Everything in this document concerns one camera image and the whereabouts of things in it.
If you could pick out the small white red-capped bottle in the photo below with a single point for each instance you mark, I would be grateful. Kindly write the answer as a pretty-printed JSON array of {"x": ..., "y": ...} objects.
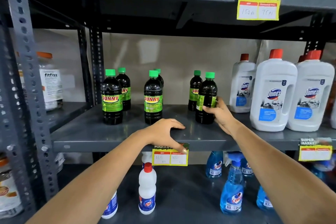
[
  {"x": 110, "y": 206},
  {"x": 147, "y": 192},
  {"x": 146, "y": 157}
]

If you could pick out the person's right forearm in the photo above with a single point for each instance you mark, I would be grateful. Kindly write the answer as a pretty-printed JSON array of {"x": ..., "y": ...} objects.
[{"x": 278, "y": 176}]

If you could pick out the person's left forearm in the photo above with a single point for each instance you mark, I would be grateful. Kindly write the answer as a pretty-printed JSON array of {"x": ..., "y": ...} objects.
[{"x": 99, "y": 179}]

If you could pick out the grey metal shelving rack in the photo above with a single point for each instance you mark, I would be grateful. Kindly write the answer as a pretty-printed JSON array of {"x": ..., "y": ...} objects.
[
  {"x": 118, "y": 137},
  {"x": 65, "y": 113}
]

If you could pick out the white red-capped cleaner jug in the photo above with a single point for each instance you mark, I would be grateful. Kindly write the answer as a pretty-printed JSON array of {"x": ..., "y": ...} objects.
[
  {"x": 242, "y": 84},
  {"x": 312, "y": 95},
  {"x": 273, "y": 95},
  {"x": 301, "y": 59}
]

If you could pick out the clear jar with orange lid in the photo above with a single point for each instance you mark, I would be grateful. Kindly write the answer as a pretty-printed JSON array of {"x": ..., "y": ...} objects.
[{"x": 51, "y": 82}]

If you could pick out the clear jar with brown label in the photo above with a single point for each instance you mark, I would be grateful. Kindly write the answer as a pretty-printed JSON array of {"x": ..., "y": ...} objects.
[{"x": 9, "y": 192}]

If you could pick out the person's right hand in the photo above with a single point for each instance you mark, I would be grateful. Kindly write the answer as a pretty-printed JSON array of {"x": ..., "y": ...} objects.
[{"x": 223, "y": 117}]

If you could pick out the green-capped dark cleaner bottle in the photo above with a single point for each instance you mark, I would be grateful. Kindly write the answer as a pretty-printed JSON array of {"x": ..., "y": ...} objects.
[{"x": 206, "y": 92}]

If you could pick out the blue glass cleaner spray bottle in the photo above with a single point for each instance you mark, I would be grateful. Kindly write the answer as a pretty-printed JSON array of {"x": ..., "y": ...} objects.
[
  {"x": 321, "y": 168},
  {"x": 263, "y": 200},
  {"x": 232, "y": 192},
  {"x": 246, "y": 168},
  {"x": 214, "y": 166}
]

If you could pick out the person's left thumb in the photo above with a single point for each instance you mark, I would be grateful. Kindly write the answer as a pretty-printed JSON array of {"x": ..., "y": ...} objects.
[{"x": 178, "y": 145}]

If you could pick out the person's left hand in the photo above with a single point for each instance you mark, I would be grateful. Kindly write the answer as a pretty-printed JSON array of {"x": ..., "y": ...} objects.
[{"x": 160, "y": 133}]

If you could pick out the yellow price tag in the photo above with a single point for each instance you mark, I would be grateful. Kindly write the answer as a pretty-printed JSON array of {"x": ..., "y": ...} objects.
[
  {"x": 168, "y": 158},
  {"x": 315, "y": 151},
  {"x": 258, "y": 4}
]

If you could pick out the person's right thumb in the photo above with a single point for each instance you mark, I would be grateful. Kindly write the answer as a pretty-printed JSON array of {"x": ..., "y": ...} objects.
[{"x": 210, "y": 110}]

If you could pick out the row of dark cleaner bottles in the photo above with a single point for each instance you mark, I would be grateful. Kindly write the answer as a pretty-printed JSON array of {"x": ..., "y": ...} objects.
[{"x": 153, "y": 100}]

